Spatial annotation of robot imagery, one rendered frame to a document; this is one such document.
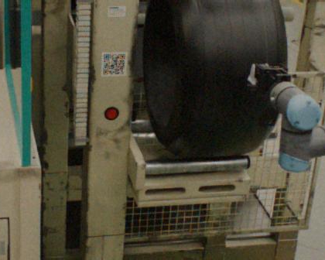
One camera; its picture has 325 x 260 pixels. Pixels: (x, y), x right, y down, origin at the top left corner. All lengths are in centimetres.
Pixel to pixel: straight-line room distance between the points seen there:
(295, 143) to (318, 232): 203
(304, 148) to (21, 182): 69
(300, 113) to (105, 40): 67
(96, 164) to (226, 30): 60
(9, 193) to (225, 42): 81
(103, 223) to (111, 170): 19
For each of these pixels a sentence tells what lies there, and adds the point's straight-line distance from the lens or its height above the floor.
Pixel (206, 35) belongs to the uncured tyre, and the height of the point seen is 136.
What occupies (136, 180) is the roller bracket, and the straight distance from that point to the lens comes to 236.
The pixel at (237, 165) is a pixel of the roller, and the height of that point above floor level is 90.
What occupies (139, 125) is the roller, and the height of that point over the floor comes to 91.
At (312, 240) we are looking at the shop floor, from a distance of 386.
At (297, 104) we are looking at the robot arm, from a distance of 187.
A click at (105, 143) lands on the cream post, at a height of 96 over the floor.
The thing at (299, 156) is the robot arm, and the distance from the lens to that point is 193.
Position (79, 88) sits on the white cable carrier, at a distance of 233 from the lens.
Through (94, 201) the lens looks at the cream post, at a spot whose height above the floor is 75.
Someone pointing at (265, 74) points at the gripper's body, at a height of 132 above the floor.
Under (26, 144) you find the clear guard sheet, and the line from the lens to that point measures 162.
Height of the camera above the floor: 207
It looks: 26 degrees down
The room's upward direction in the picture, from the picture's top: 3 degrees clockwise
